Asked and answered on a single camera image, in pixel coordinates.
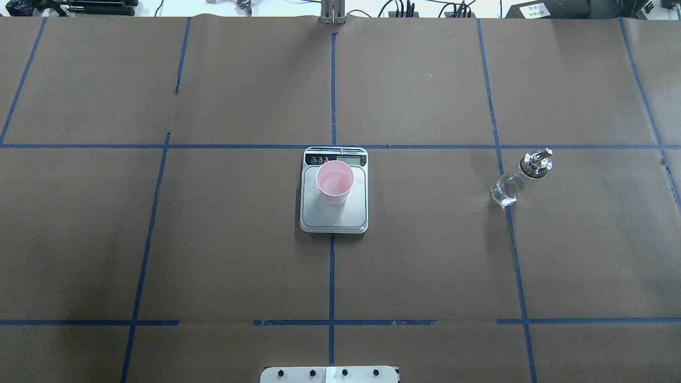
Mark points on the pink plastic cup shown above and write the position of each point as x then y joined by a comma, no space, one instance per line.
334,180

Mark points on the clear glass sauce bottle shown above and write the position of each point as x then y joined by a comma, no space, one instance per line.
532,167

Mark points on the digital kitchen scale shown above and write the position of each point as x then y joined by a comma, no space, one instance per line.
317,216

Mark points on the black power strip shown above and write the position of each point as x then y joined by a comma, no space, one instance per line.
427,10

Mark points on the brown paper table cover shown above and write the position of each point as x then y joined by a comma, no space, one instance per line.
223,199

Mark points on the black box with white label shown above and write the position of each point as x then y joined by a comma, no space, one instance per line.
550,10

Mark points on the black folded tripod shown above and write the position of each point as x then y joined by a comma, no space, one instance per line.
65,8

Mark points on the aluminium frame post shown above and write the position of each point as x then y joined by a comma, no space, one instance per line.
333,12

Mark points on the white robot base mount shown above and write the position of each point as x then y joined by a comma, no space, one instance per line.
359,373

